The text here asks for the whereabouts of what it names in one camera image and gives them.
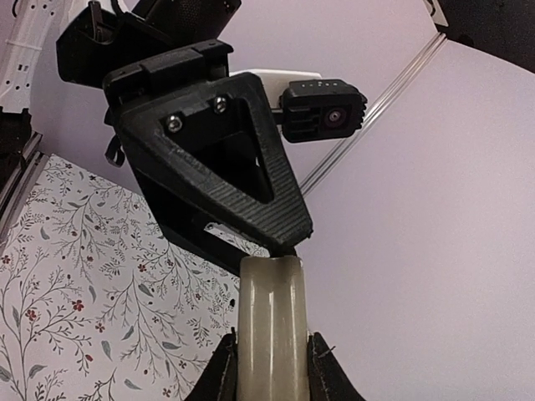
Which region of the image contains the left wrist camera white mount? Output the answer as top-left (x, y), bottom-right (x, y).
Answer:
top-left (250, 69), bottom-right (368, 144)

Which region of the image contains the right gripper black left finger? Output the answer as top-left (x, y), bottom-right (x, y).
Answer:
top-left (186, 327), bottom-right (237, 401)

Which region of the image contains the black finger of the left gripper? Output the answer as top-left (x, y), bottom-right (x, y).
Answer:
top-left (131, 166), bottom-right (300, 277)

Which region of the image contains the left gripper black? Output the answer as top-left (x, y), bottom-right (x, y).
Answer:
top-left (102, 40), bottom-right (313, 244)

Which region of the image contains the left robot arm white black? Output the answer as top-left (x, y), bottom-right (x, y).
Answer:
top-left (1, 1), bottom-right (313, 275)

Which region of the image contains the floral patterned table mat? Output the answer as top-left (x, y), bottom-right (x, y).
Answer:
top-left (0, 153), bottom-right (268, 401)

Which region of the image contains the aluminium front rail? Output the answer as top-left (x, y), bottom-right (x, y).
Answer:
top-left (1, 132), bottom-right (49, 250)

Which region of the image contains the grey battery compartment cover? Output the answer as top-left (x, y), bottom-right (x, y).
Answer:
top-left (237, 256), bottom-right (310, 400)

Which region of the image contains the left aluminium frame post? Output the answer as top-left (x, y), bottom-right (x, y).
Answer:
top-left (300, 33), bottom-right (446, 197)

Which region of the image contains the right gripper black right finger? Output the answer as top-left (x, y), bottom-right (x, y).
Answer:
top-left (307, 332), bottom-right (364, 401)

